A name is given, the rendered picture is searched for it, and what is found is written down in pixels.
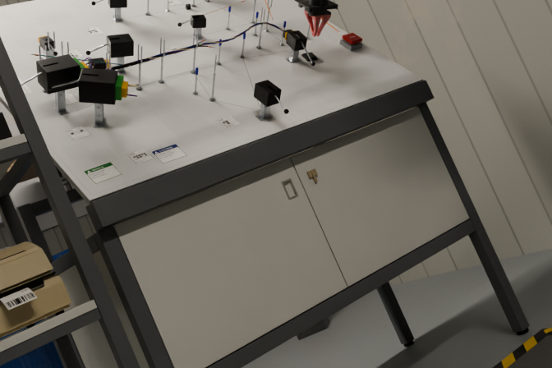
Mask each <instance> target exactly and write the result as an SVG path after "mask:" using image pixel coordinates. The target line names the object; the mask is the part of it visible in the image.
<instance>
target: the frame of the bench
mask: <svg viewBox="0 0 552 368"><path fill-rule="evenodd" d="M416 107H418V108H419V109H420V111H421V114H422V117H423V118H424V120H425V123H426V125H427V127H428V129H429V131H430V134H431V135H432V138H433V140H434V142H435V144H436V146H437V149H438V151H439V153H440V155H441V157H442V159H443V161H444V164H445V166H446V168H447V169H448V173H449V175H450V177H451V178H452V180H453V184H454V185H455V187H456V189H457V191H458V194H459V196H460V198H461V200H462V203H463V205H464V207H465V209H466V211H467V214H468V216H469V219H468V220H466V221H464V222H462V223H460V224H459V225H457V226H455V227H454V228H451V229H449V230H448V231H447V232H444V233H443V234H441V235H439V236H437V237H436V238H434V239H432V240H430V241H428V242H427V243H425V244H424V245H422V246H419V247H417V248H416V249H415V250H413V251H411V252H409V253H407V254H406V255H404V256H402V257H400V258H398V259H397V260H395V261H393V262H392V263H390V264H387V265H385V266H384V267H383V268H381V269H379V270H377V271H375V272H374V273H372V274H370V275H368V276H366V277H365V278H363V279H361V280H360V281H358V282H356V283H354V284H353V285H351V286H349V287H347V288H345V289H343V290H342V291H341V292H338V293H336V294H335V295H333V296H331V297H329V298H328V299H326V300H324V301H322V302H321V303H319V304H317V305H316V306H313V307H311V308H310V309H309V310H306V311H304V312H303V313H301V314H299V315H298V316H296V317H294V318H292V319H290V320H289V321H287V322H285V323H284V324H281V325H279V326H278V327H277V328H275V329H272V330H271V331H269V332H268V333H266V334H264V335H262V336H260V337H258V338H257V339H255V340H253V341H252V342H250V343H248V344H247V345H245V346H243V347H240V348H239V349H237V350H236V351H234V352H232V353H230V354H228V355H227V356H225V357H223V358H221V359H220V360H218V361H216V362H215V363H213V364H211V365H209V366H207V367H205V368H242V367H243V366H245V365H247V364H248V363H250V362H252V361H253V360H255V359H257V358H258V357H261V356H262V355H264V354H265V353H267V352H269V351H271V350H272V349H274V348H276V347H277V346H279V345H281V344H282V343H285V342H286V341H287V340H289V339H291V338H293V337H295V336H296V335H298V334H300V333H301V332H303V331H305V330H306V329H308V328H310V327H311V326H313V325H315V324H317V323H319V322H320V321H321V320H324V319H325V318H327V317H329V316H330V315H332V314H334V313H335V312H337V311H339V310H341V309H342V308H344V307H345V306H348V305H349V304H351V303H353V302H354V301H356V300H358V299H359V298H361V297H363V296H365V295H366V294H368V293H369V292H372V291H373V290H375V289H377V291H378V293H379V296H380V298H381V300H382V302H383V304H384V307H385V310H386V311H387V313H388V315H389V318H390V320H391V322H392V324H393V327H394V329H395V331H396V333H397V336H398V338H399V340H400V343H401V344H403V345H404V347H408V346H411V345H412V344H413V343H414V342H413V341H412V340H414V337H413V335H412V332H411V330H410V328H409V326H408V324H407V321H406V319H405V317H404V315H403V312H402V310H401V308H400V306H399V304H398V301H397V299H396V297H395V295H394V293H393V290H392V288H391V286H390V284H389V281H390V280H392V279H393V278H396V277H397V276H399V275H400V274H402V273H404V272H406V271H407V270H409V269H411V268H412V267H414V266H416V265H418V264H420V263H421V262H422V261H424V260H426V259H428V258H430V257H431V256H433V255H435V254H436V253H438V252H440V251H441V250H443V249H445V248H446V247H448V246H450V245H452V244H453V243H455V242H457V241H459V240H460V239H462V238H464V237H465V236H467V235H469V237H470V239H471V242H472V244H473V246H474V247H475V250H476V253H477V254H478V256H479V258H480V261H481V263H482V265H483V267H484V269H485V272H486V274H487V276H488V278H489V280H490V283H491V285H492V287H493V289H494V292H495V294H496V296H497V297H498V299H499V303H500V305H501V306H502V308H503V310H504V314H505V315H506V317H507V319H508V322H509V324H510V326H511V328H512V330H513V332H516V333H517V335H523V334H526V333H527V332H528V331H529V329H528V327H529V326H530V325H529V324H528V322H527V318H526V316H525V315H524V313H523V311H522V308H521V306H520V304H519V302H518V299H517V297H516V295H515V293H514V291H513V289H512V287H511V284H510V282H509V280H508V278H507V276H506V273H505V272H504V269H503V267H502V265H501V263H500V261H499V258H498V256H497V255H496V253H495V249H494V247H493V246H492V244H491V242H490V239H489V237H488V235H487V233H486V231H485V228H484V226H483V224H482V222H481V220H480V217H479V215H478V213H477V212H476V209H475V206H474V204H473V203H472V200H471V198H470V196H469V194H468V192H467V189H466V187H465V186H464V183H463V181H462V179H461V177H460V175H459V172H458V170H457V168H456V166H455V164H454V161H453V159H452V157H451V155H450V153H449V150H448V148H447V146H446V144H445V143H444V139H443V137H442V136H441V134H440V132H439V128H438V127H437V125H436V123H435V120H434V118H433V116H432V114H431V112H430V110H429V108H428V105H427V103H423V104H420V105H418V106H416ZM416 107H415V108H416ZM86 241H87V242H88V245H89V247H90V250H91V252H92V254H94V253H95V252H97V251H100V252H101V254H102V257H103V259H104V262H105V264H106V266H107V268H108V272H109V273H110V275H111V278H112V280H113V283H114V285H115V288H116V289H117V293H118V295H119V297H120V299H121V301H122V304H123V306H124V308H125V311H126V314H127V316H128V318H129V320H130V322H131V326H132V328H133V329H134V332H135V334H136V337H137V339H138V342H139V344H140V347H141V349H142V351H143V353H144V355H145V359H146V360H147V363H148V365H149V368H173V365H172V363H171V361H170V359H169V356H168V354H167V351H166V349H165V347H164V345H163V342H162V339H161V337H160V336H159V332H158V330H157V328H156V326H155V324H154V321H153V319H152V316H151V314H150V311H149V309H148V306H147V305H146V303H145V299H144V298H143V295H142V293H141V291H140V288H139V286H138V283H137V281H136V278H135V276H134V274H133V272H132V270H131V266H130V265H129V262H128V260H127V257H126V255H125V253H124V250H123V249H122V245H121V243H120V241H119V239H118V237H117V234H116V232H115V230H114V227H113V226H110V227H108V228H105V229H102V230H99V231H97V232H96V233H95V234H93V235H92V236H90V237H89V238H87V239H86ZM51 265H52V267H53V269H52V270H51V272H54V271H55V272H56V273H55V276H58V275H59V274H61V273H63V272H64V271H66V270H68V269H69V268H71V267H72V266H74V265H75V263H74V260H73V259H72V256H71V253H70V251H68V252H67V253H66V254H64V255H62V256H61V257H60V258H58V259H57V260H55V261H54V262H53V263H51ZM68 337H69V339H70V341H71V345H72V346H73V349H74V351H75V354H76V356H77V359H78V361H79V363H80V366H81V368H85V365H84V363H83V361H82V359H81V355H80V353H79V351H78V349H77V346H76V344H75V341H74V339H73V337H72V335H71V333H69V334H68Z"/></svg>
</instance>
